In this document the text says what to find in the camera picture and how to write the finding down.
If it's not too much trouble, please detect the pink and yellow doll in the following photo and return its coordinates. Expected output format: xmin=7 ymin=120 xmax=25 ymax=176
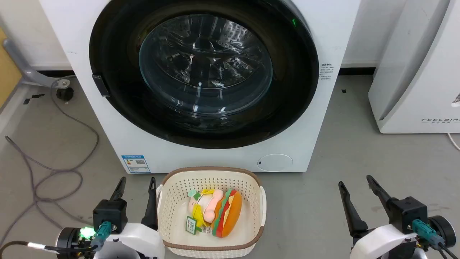
xmin=188 ymin=189 xmax=224 ymax=231

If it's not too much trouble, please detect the black washer door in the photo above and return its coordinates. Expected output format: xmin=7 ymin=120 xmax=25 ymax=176
xmin=89 ymin=0 xmax=319 ymax=149

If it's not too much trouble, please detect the grey floor cable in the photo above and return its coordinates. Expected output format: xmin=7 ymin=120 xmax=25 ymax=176
xmin=0 ymin=77 xmax=100 ymax=246

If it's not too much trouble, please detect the yellow wooden panel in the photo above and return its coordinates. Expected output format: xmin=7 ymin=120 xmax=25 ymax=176
xmin=0 ymin=28 xmax=23 ymax=109

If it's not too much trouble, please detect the small white text sticker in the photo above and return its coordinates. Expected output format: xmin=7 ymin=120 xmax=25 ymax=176
xmin=319 ymin=64 xmax=334 ymax=81

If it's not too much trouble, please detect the black cable with teal plug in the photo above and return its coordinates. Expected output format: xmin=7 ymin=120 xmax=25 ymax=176
xmin=0 ymin=221 xmax=112 ymax=256
xmin=412 ymin=219 xmax=460 ymax=259

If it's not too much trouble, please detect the cream perforated laundry basket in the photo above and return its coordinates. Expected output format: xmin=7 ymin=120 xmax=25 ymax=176
xmin=156 ymin=167 xmax=267 ymax=259

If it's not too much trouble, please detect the white power cable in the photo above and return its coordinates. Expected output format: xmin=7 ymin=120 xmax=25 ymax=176
xmin=447 ymin=133 xmax=460 ymax=152

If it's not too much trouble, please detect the black floor tape strip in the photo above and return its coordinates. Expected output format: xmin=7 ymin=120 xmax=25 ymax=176
xmin=23 ymin=94 xmax=45 ymax=105

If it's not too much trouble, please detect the white air purifier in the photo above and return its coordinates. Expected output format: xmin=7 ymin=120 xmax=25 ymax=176
xmin=367 ymin=0 xmax=460 ymax=134

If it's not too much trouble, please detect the blue energy label sticker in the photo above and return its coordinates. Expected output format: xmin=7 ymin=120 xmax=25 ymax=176
xmin=121 ymin=155 xmax=151 ymax=174

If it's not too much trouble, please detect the black round leg foot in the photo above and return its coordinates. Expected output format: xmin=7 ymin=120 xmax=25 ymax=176
xmin=56 ymin=87 xmax=75 ymax=101

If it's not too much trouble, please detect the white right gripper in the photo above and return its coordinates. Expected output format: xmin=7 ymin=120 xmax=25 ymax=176
xmin=338 ymin=175 xmax=418 ymax=259

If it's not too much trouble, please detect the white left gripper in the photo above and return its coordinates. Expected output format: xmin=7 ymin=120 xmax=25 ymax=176
xmin=93 ymin=176 xmax=166 ymax=259

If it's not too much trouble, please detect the plush hamburger toy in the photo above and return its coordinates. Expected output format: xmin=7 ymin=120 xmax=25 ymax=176
xmin=211 ymin=190 xmax=243 ymax=238

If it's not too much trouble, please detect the white front-load washing machine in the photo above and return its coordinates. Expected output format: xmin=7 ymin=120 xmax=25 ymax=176
xmin=39 ymin=0 xmax=361 ymax=174

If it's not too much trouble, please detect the grey metal table leg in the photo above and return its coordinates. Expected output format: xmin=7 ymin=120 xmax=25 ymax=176
xmin=3 ymin=38 xmax=71 ymax=88

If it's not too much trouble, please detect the round white filter cover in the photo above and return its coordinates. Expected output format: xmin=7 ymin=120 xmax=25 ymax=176
xmin=257 ymin=154 xmax=293 ymax=172

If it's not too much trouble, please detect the green paper toy tag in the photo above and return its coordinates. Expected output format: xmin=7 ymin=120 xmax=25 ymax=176
xmin=185 ymin=216 xmax=202 ymax=235

